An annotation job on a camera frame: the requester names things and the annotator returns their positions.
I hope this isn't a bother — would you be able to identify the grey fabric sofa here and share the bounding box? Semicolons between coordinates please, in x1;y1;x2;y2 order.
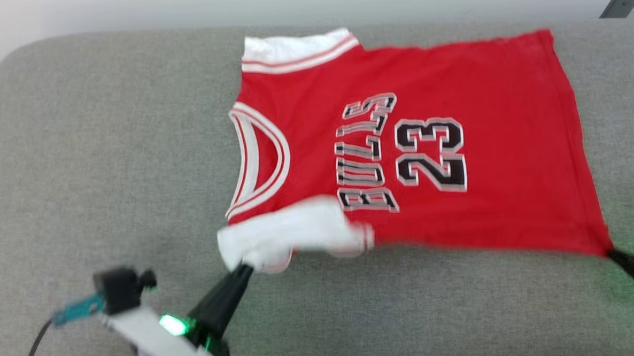
0;8;634;356

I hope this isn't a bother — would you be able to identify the teal left camera connector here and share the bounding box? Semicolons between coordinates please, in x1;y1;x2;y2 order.
51;293;106;327

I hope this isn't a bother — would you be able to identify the red white basketball jersey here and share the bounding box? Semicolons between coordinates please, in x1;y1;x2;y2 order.
208;17;615;277

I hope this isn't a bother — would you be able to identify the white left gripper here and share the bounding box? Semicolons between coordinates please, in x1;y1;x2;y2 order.
104;262;259;356

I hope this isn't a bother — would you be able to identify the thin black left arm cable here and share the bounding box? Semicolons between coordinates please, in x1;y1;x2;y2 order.
14;317;58;356

